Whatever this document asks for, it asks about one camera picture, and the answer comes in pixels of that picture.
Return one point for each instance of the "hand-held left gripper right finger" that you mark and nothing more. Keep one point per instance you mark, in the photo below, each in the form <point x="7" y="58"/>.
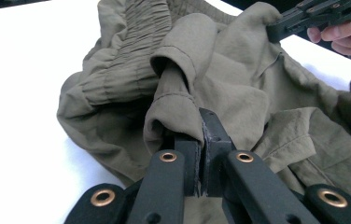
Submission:
<point x="215" y="161"/>

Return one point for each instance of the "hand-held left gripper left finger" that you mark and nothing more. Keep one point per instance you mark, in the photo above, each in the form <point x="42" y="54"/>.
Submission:
<point x="191" y="168"/>

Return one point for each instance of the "olive green shirt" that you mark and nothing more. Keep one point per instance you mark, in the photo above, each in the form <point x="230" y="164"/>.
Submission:
<point x="242" y="93"/>

